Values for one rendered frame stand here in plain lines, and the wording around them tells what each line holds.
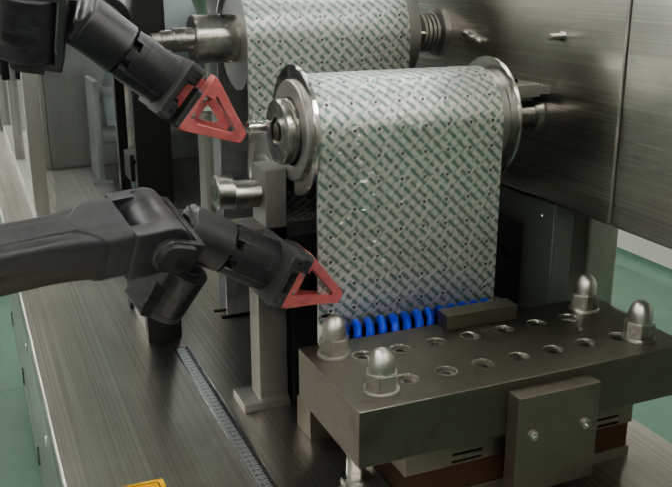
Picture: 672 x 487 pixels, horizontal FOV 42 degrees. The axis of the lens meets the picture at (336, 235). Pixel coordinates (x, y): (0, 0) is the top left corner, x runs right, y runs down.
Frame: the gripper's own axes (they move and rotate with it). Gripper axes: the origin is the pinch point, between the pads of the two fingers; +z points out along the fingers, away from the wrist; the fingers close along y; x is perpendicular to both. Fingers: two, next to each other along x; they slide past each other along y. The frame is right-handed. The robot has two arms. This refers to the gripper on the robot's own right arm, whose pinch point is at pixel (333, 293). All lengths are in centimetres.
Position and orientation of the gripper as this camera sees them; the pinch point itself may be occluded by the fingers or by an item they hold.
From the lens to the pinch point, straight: 100.3
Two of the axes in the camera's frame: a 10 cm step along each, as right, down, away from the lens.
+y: 4.0, 2.7, -8.8
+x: 4.6, -8.9, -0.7
